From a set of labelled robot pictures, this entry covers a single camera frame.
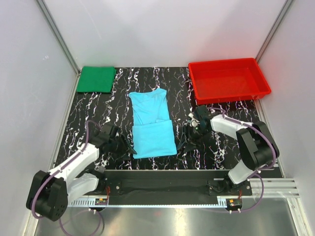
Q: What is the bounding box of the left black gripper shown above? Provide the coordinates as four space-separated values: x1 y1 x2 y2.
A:
109 134 136 162

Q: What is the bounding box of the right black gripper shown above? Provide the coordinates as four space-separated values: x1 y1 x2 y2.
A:
177 124 210 153

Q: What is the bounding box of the light blue t shirt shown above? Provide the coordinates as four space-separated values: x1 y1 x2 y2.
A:
129 88 177 159

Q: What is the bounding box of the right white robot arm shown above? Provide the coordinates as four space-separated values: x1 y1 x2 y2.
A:
177 114 280 195

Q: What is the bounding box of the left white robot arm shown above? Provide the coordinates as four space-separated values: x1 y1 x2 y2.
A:
26 124 137 221

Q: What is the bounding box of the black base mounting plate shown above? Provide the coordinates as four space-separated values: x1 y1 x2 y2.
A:
86 170 252 197

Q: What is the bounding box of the red plastic tray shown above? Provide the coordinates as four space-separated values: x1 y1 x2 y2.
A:
189 58 271 105

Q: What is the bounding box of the folded green t shirt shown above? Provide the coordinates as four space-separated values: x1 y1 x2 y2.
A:
76 66 116 93

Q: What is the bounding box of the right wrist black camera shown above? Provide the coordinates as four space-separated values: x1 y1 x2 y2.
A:
188 105 209 127

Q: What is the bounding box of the aluminium front rail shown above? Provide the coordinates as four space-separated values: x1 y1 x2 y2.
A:
67 178 299 210

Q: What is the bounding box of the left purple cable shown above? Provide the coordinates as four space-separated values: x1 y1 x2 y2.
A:
31 120 105 236

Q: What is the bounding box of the left aluminium corner post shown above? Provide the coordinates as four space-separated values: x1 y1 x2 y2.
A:
35 0 81 74

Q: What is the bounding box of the aluminium corner post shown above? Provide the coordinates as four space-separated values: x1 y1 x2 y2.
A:
35 0 81 74
255 0 295 63

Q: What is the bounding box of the right aluminium corner post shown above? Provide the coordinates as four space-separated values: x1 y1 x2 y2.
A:
255 0 295 63

